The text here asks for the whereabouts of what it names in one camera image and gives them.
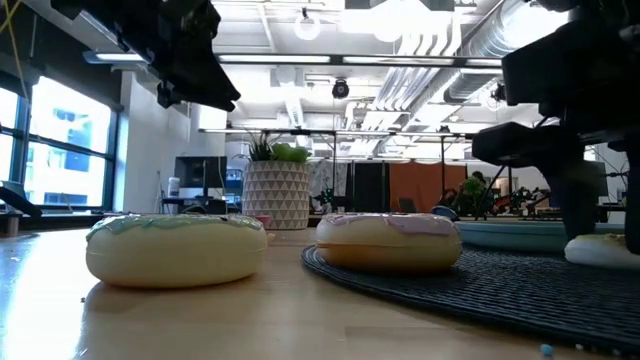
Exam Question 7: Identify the computer monitor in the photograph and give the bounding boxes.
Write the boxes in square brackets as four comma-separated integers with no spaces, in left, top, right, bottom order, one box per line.
[173,155,229,190]

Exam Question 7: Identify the large window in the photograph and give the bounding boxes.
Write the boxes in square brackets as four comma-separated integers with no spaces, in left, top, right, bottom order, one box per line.
[0,74,120,212]

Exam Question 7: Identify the black partition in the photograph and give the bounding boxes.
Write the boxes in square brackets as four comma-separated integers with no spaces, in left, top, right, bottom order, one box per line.
[352,160,391,214]

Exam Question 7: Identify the orange partition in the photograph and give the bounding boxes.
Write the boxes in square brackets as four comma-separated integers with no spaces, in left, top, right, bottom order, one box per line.
[389,162,467,214]

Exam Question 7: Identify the silver ventilation duct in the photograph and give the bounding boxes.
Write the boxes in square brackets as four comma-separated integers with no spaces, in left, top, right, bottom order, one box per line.
[443,0,571,104]

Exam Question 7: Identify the yellow cable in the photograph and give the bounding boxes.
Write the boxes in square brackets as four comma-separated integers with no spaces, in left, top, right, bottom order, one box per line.
[0,0,31,101]

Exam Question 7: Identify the large green frosted donut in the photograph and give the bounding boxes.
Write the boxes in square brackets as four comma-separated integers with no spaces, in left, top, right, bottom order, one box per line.
[84,213,269,289]

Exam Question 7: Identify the large pink frosted donut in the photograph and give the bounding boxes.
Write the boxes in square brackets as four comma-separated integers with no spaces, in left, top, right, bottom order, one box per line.
[314,212,464,274]

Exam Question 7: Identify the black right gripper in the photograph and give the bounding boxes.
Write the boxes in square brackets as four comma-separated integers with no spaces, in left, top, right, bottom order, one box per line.
[471,9,640,257]

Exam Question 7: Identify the black round woven placemat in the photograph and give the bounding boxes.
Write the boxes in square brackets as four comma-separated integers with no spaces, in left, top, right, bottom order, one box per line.
[300,243,640,354]

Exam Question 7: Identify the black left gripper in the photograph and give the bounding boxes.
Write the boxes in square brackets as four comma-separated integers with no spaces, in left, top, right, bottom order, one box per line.
[49,0,242,113]

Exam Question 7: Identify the large white frosted donut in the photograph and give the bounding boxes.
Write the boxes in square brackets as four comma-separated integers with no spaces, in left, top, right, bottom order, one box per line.
[564,232,640,272]

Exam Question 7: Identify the round ceiling lamp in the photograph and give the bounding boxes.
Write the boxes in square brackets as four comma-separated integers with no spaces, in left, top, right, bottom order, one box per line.
[293,7,322,42]

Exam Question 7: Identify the grey-green round plate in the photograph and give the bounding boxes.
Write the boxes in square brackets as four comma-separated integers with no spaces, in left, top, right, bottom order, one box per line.
[455,219,626,254]

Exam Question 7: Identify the succulent in patterned white pot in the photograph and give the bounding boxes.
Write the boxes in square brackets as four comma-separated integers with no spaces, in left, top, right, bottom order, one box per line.
[238,130,312,231]

